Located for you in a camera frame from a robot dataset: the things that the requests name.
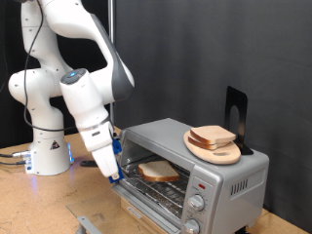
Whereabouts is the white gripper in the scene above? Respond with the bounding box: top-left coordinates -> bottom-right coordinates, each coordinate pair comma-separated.
80,122 -> 120,180

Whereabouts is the white bread slice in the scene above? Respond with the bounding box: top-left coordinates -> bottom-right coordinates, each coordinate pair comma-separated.
137,159 -> 180,183
189,125 -> 237,146
187,135 -> 232,151

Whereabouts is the silver oven knob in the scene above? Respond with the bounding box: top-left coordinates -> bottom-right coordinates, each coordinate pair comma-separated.
187,194 -> 207,213
182,218 -> 202,234

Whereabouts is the silver toaster oven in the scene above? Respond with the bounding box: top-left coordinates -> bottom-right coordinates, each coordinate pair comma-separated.
111,117 -> 270,234

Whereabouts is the crumpled aluminium foil liner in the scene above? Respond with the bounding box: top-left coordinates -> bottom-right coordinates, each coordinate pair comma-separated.
122,176 -> 183,219

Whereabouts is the round wooden board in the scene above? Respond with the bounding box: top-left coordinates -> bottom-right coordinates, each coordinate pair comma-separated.
183,130 -> 242,166

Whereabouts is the black metal bookend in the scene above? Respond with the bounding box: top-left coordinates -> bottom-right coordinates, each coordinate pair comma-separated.
223,86 -> 254,156

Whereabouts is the vertical metal pole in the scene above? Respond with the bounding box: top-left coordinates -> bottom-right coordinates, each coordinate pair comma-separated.
107,0 -> 117,127

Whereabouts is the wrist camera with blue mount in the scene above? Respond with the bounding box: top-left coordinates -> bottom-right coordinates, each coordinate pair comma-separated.
111,131 -> 123,156

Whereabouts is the wire oven rack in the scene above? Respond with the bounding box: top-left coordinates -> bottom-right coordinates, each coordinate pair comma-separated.
121,155 -> 192,201

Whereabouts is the black base cable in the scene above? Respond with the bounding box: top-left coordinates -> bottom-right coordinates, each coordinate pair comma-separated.
0,149 -> 32,159
0,159 -> 27,167

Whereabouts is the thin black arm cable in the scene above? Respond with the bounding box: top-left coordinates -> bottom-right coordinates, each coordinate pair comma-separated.
22,0 -> 79,133

